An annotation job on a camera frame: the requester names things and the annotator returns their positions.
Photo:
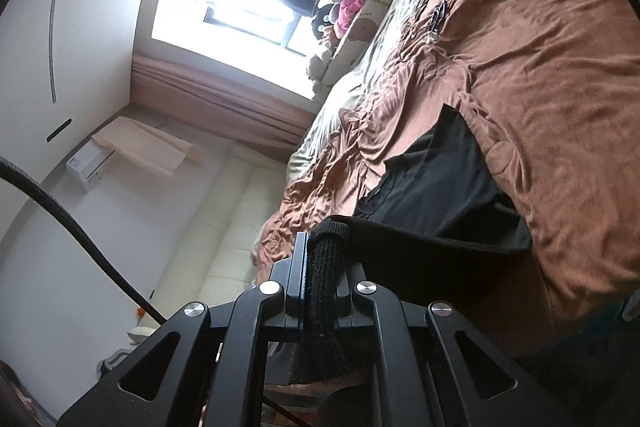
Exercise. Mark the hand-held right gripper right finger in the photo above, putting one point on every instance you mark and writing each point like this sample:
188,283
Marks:
350,294

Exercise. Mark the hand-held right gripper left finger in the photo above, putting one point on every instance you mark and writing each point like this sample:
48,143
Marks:
299,272

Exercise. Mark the black sweatshirt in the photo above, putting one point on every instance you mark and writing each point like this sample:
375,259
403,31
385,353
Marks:
440,187

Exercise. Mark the cream padded headboard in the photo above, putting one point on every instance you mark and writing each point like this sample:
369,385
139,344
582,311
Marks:
235,232

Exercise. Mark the cream rounded object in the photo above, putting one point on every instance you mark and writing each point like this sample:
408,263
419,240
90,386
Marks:
137,336

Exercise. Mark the pink curtain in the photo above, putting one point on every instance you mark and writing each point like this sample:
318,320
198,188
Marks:
210,107

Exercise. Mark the beige cloth cover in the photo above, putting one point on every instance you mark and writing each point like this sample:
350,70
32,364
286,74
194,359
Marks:
145,147

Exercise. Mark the white air conditioner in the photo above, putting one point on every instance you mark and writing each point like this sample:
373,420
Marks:
87,167

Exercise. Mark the patterned cream pillow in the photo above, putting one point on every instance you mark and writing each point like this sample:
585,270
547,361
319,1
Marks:
360,37

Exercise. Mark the pile of plush toys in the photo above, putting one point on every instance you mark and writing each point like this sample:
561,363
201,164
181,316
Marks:
350,9

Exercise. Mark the brown blanket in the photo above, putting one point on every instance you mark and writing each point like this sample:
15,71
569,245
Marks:
550,82

